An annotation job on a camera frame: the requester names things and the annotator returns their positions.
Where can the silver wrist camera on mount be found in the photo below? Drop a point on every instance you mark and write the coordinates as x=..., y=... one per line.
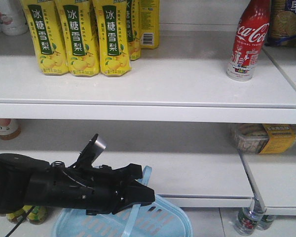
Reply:
x=91, y=151

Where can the red coca-cola aluminium bottle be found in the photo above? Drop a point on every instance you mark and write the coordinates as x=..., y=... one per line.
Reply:
x=249, y=39

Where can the white metal shelving unit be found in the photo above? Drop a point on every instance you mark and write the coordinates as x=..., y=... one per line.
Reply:
x=171, y=112

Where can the light blue plastic basket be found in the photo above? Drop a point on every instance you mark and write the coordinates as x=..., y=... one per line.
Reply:
x=160, y=219

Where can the clear water bottle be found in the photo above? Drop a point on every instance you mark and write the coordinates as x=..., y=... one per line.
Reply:
x=247, y=220
x=265, y=222

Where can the clear cookie box yellow label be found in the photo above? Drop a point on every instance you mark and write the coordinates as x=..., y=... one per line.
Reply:
x=255, y=138

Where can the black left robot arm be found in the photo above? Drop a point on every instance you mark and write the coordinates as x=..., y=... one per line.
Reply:
x=15, y=173

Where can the orange juice bottle right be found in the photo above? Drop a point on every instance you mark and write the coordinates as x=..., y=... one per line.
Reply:
x=9, y=128

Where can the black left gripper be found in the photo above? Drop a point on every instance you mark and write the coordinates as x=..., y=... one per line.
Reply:
x=99, y=190

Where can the yellow pear drink bottle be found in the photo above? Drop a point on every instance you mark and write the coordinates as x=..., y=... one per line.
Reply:
x=47, y=36
x=78, y=23
x=113, y=42

